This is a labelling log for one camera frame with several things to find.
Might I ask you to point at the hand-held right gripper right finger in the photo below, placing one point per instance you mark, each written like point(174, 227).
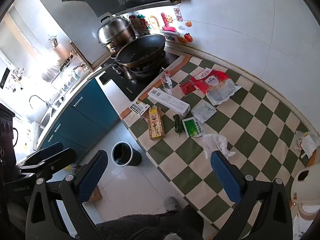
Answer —
point(225, 177)

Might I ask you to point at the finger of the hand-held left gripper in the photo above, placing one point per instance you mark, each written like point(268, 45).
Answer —
point(60, 156)
point(50, 148)

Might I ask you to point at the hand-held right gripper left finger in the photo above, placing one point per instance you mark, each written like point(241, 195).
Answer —
point(91, 180)

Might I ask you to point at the round white-rimmed trash bin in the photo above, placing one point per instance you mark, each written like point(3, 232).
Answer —
point(118, 152)

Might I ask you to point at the green and white sachet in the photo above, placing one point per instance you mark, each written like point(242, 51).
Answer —
point(193, 127)

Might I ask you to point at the long white cardboard box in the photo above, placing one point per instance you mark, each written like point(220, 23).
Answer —
point(170, 102)

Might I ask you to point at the red and clear plastic bag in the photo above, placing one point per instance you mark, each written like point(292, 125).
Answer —
point(215, 82)

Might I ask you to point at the clear printed snack wrapper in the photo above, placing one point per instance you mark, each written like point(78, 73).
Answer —
point(167, 82)

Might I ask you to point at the steel sink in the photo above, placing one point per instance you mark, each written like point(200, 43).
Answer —
point(46, 120)

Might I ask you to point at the crumpled white tissue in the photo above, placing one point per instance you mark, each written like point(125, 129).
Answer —
point(215, 142)

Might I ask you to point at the blue kitchen cabinet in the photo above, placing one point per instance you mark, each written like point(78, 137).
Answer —
point(85, 115)

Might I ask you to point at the green checkered tablecloth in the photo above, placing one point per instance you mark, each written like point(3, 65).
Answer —
point(250, 135)

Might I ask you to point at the curved metal faucet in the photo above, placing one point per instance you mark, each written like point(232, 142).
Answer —
point(33, 97)

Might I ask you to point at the grey fuzzy slipper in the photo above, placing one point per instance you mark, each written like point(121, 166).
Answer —
point(171, 202)

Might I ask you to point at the plain white sachet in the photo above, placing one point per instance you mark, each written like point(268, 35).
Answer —
point(203, 111)

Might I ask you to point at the small dark green toy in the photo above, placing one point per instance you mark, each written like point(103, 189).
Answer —
point(178, 125)

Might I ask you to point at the dish rack with dishes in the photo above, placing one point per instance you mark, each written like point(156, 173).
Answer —
point(65, 77)

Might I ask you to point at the person's dark trousers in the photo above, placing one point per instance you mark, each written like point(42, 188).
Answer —
point(150, 225)

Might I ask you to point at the white kitchen appliance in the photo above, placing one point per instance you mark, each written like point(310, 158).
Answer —
point(307, 190)

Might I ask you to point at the yellow and red box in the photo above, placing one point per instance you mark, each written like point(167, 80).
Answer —
point(155, 125)

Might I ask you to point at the small white medicine box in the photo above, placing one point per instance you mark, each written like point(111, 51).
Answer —
point(138, 108)

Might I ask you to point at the pile of white papers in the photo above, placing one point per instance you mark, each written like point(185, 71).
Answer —
point(308, 142)

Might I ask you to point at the small red packet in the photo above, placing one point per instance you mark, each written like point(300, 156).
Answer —
point(187, 89)

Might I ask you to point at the black stove top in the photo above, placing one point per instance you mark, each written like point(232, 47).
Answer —
point(125, 85)

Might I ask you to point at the utensil holder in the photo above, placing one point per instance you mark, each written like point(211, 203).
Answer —
point(58, 48)

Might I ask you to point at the black pan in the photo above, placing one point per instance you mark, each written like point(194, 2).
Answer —
point(150, 66)

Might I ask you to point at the black wok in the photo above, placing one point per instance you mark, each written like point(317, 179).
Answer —
point(142, 50)

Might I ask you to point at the steel steamer pot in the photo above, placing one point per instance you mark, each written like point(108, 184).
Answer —
point(115, 30)

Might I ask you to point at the orange fruit wall stickers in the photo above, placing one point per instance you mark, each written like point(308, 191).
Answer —
point(188, 37)

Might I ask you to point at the colourful wall stickers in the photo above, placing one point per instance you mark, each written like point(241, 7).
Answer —
point(155, 22)

